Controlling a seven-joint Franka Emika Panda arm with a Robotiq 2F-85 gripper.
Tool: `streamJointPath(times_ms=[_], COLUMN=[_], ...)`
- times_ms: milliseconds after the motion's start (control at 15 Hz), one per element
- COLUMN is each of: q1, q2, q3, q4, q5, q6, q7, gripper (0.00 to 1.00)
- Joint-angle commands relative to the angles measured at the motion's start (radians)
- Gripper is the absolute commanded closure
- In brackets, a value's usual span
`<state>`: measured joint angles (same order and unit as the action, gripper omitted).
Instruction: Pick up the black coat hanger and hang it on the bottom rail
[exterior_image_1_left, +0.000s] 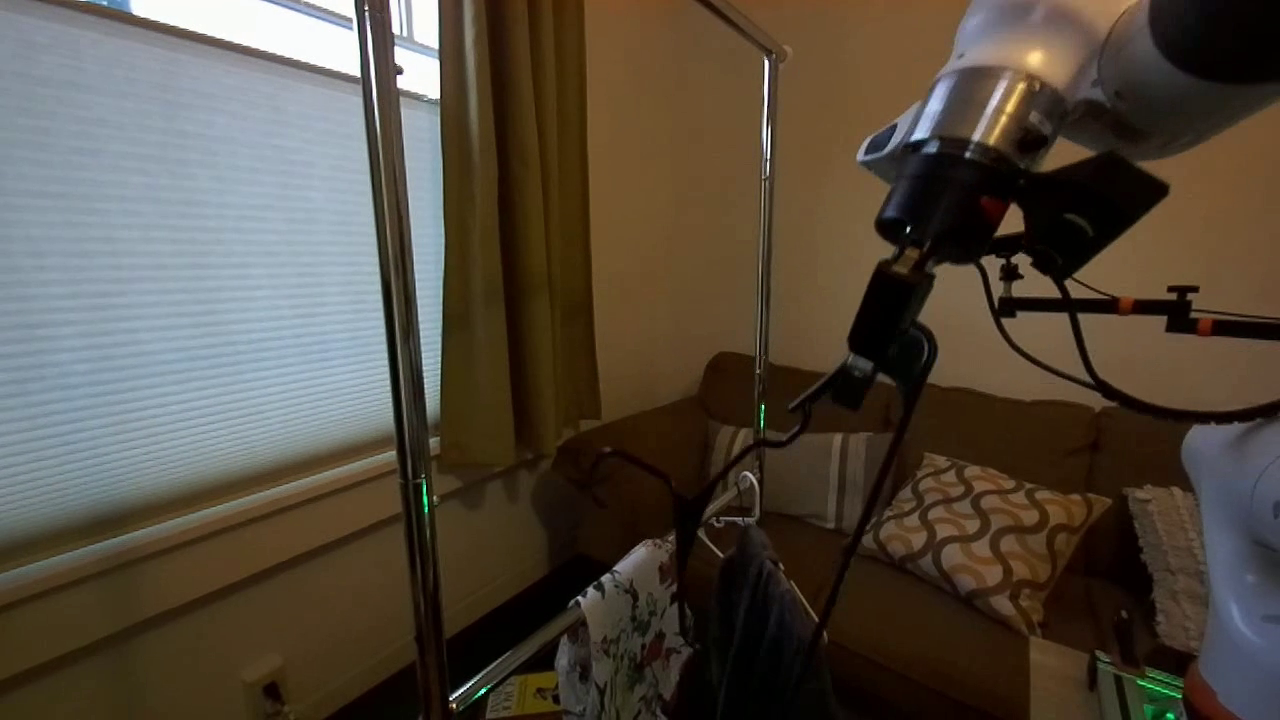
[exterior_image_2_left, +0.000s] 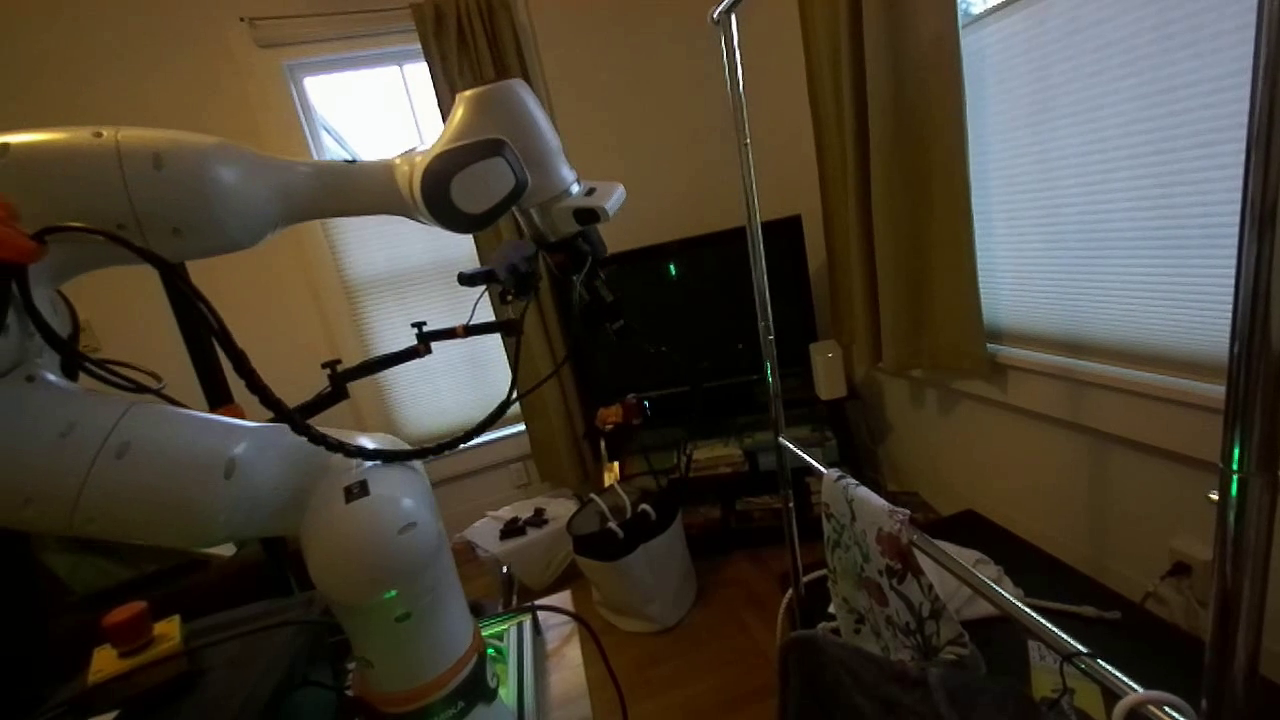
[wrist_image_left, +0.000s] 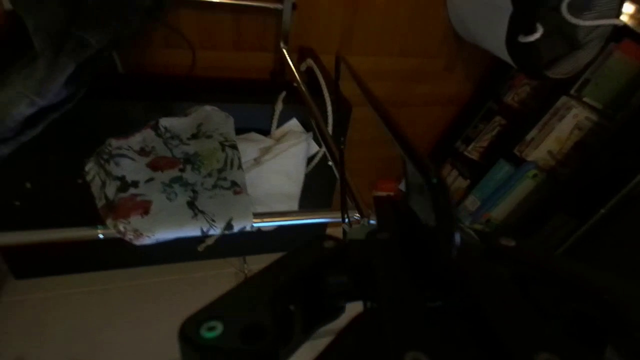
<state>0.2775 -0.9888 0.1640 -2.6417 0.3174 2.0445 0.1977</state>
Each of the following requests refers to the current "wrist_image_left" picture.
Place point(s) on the dark bookshelf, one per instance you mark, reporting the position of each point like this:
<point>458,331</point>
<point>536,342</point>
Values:
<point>546,140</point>

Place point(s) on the chrome clothes rack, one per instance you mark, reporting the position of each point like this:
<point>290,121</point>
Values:
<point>312,121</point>

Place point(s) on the white floral folded cloth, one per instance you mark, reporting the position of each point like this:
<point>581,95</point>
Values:
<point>166,181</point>

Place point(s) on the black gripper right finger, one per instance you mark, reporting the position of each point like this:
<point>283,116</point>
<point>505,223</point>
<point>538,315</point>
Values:
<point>426,211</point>

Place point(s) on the black coat hanger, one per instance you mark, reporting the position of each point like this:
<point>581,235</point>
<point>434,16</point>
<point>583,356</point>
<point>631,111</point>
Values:
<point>392,126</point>

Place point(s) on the white crumpled paper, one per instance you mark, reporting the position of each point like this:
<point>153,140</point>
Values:
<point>277,166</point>

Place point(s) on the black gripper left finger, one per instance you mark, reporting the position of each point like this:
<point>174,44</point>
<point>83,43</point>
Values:
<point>388,203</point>

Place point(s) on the teal book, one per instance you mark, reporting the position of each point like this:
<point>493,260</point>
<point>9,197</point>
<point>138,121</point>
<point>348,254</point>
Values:
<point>497,191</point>

